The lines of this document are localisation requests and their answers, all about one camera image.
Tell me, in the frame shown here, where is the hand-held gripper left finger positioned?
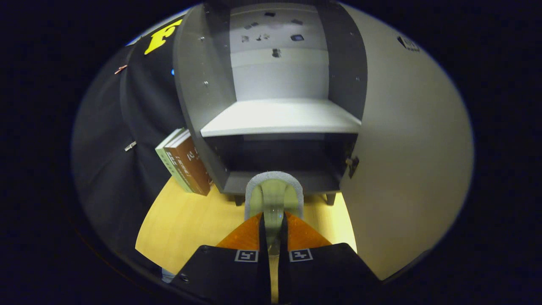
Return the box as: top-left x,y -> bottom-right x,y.
171,212 -> 271,305

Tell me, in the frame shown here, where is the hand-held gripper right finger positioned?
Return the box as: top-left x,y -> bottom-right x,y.
277,212 -> 382,305

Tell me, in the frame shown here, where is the pale green foam-rimmed object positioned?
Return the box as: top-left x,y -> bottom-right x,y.
245,170 -> 304,257

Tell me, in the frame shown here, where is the beige cabinet door black handle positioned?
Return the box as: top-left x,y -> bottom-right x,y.
339,2 -> 475,281

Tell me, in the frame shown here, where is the brown book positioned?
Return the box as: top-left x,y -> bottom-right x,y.
164,131 -> 214,196

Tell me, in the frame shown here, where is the white cabinet shelf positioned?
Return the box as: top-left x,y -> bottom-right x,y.
200,98 -> 362,138

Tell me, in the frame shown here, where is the dark grey cabinet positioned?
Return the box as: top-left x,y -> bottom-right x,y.
173,0 -> 368,207

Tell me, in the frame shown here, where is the black backdrop cloth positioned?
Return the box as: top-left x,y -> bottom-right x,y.
71,19 -> 189,272

